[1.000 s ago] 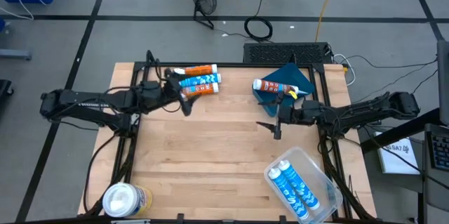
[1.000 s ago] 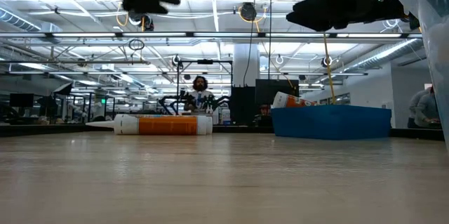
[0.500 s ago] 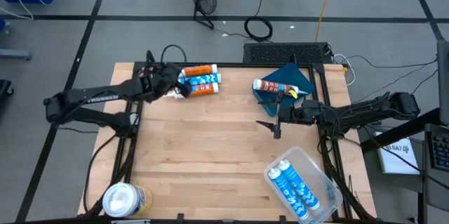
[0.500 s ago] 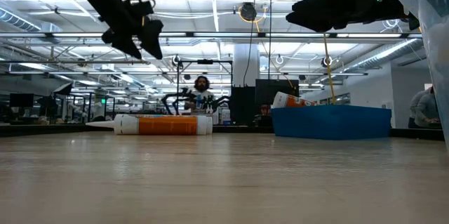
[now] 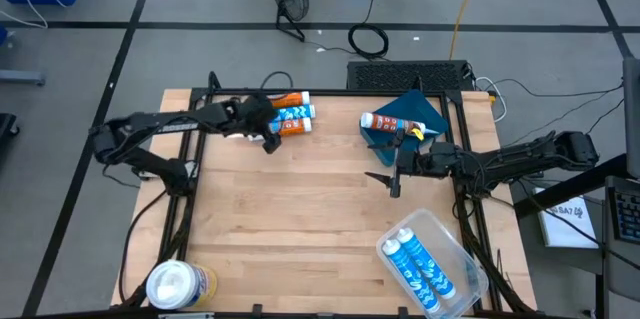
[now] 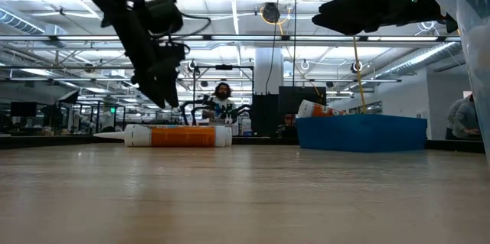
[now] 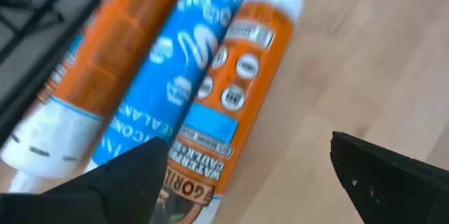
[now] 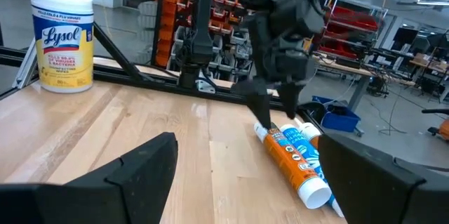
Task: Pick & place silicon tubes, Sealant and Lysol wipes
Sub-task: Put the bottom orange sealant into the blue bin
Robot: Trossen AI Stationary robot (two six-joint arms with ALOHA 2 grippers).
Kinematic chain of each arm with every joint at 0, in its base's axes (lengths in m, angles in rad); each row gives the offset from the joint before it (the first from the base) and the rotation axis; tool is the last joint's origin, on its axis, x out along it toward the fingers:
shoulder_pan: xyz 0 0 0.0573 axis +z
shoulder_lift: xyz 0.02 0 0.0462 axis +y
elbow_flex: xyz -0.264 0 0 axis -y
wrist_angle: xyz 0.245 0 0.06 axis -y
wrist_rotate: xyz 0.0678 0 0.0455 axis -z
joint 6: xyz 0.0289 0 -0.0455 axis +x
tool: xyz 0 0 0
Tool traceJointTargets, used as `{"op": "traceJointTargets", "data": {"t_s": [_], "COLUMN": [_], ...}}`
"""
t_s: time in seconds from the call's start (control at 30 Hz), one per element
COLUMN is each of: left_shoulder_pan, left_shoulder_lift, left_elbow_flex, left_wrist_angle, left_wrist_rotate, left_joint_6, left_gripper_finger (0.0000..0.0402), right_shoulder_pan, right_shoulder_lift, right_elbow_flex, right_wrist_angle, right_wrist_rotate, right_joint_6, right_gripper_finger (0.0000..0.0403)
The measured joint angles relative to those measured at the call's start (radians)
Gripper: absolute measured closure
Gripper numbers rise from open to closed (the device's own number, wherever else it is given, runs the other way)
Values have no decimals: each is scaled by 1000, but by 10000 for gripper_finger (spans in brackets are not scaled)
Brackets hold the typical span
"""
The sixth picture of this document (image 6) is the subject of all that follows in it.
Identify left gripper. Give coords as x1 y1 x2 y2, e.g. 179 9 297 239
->
132 41 187 109

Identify orange sealant tube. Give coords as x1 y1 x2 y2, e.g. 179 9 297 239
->
93 123 234 148
296 99 348 119

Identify black background robot arms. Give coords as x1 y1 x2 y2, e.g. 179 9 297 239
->
179 96 252 125

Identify person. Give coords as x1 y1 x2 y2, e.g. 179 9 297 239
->
201 82 238 121
445 93 482 141

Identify white pillar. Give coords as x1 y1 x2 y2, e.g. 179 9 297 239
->
254 47 284 96

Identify black monitor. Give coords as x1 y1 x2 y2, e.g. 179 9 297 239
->
278 85 328 115

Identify black cabinet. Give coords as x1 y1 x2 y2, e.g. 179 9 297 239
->
251 93 279 137

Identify blue plastic bin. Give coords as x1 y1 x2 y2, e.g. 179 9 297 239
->
295 113 429 154

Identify clear plastic bin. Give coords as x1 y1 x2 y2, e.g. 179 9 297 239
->
431 0 490 163

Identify small dark monitor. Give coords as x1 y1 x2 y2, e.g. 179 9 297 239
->
10 101 38 118

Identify black metal frame stand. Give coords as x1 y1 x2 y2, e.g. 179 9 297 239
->
192 64 255 126

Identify yellow hanging hose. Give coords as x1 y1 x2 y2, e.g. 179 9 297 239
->
351 37 368 115

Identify black ceiling cable reel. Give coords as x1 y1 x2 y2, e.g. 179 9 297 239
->
261 2 281 24

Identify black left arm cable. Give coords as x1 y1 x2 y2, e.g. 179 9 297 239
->
160 0 212 43

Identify silver ventilation duct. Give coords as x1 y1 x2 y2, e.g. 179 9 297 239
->
373 41 460 81

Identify black table frame rail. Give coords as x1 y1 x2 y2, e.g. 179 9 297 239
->
0 133 487 155

